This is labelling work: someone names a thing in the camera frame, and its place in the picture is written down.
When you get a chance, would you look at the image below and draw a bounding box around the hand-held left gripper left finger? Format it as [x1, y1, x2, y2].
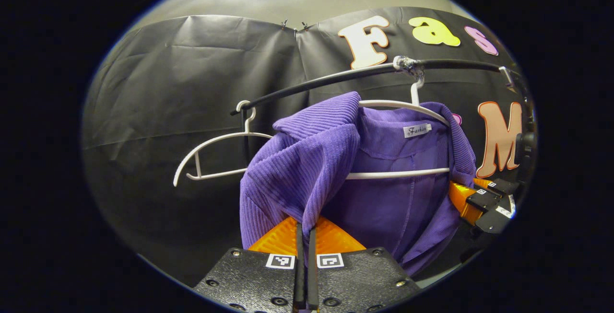
[193, 216, 307, 313]

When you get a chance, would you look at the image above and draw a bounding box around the white clothes hanger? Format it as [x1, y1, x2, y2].
[173, 100, 274, 188]
[345, 74, 452, 181]

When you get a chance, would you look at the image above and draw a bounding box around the black backdrop cloth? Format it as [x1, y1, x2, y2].
[82, 6, 533, 287]

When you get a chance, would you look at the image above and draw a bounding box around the black clothes rack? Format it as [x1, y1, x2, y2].
[230, 56, 535, 165]

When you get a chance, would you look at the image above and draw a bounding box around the purple corduroy shirt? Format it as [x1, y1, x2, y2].
[239, 91, 478, 278]

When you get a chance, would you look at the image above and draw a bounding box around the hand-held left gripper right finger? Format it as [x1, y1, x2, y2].
[307, 216, 422, 313]

